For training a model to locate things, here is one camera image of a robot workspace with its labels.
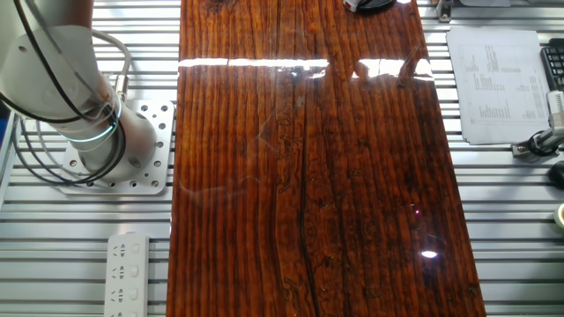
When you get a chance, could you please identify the black round object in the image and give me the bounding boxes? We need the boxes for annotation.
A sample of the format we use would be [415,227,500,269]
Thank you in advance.
[548,160,564,189]

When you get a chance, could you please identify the metal bar clamp black handle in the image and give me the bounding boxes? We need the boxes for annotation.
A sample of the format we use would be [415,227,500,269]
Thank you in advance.
[355,0,397,13]

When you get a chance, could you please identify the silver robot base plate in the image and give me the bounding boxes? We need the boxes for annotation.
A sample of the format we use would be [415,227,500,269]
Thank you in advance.
[56,99,176,195]

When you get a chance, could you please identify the brown wooden board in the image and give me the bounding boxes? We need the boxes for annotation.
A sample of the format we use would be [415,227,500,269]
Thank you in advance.
[166,0,488,317]

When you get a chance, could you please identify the black keyboard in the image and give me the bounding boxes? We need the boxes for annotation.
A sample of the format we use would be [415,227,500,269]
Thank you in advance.
[540,38,564,92]

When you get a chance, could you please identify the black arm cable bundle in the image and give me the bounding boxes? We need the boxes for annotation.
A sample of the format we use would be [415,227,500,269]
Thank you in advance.
[0,0,127,188]

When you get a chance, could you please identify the printed paper sheets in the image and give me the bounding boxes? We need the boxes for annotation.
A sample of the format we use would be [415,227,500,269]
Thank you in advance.
[445,25,552,145]

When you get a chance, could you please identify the small metal bracket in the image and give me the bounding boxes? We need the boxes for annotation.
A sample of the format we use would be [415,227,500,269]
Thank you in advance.
[435,0,455,24]

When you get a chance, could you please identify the grey metal clamp tool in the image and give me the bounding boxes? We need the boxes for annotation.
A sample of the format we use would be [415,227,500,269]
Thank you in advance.
[511,127,564,159]

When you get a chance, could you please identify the thick grey robot cable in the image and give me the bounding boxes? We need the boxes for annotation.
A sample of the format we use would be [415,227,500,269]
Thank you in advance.
[91,28,133,102]

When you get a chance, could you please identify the ribbed silver exterior camera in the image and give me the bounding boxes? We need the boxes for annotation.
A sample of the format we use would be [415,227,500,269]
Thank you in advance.
[547,90,564,129]

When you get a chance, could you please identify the white power strip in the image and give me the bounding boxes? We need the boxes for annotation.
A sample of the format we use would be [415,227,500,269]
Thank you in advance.
[103,232,151,317]

